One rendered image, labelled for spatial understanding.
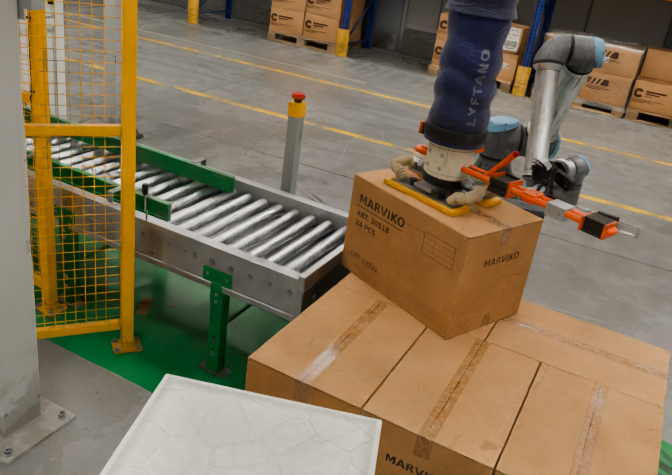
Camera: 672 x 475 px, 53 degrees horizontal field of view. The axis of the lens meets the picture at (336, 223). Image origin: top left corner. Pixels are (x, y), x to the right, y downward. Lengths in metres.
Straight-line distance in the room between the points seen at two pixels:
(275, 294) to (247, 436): 1.46
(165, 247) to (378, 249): 0.89
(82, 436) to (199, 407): 1.52
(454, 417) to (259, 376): 0.61
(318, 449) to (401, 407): 0.91
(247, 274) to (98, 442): 0.80
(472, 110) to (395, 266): 0.63
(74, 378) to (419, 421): 1.52
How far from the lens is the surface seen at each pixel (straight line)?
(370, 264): 2.59
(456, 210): 2.35
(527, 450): 2.05
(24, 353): 2.58
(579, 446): 2.14
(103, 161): 3.66
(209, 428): 1.18
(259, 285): 2.61
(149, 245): 2.90
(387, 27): 11.46
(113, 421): 2.75
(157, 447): 1.15
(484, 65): 2.31
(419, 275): 2.40
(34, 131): 2.64
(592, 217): 2.19
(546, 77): 2.76
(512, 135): 3.21
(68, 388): 2.92
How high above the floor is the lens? 1.81
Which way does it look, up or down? 24 degrees down
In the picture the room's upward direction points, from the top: 8 degrees clockwise
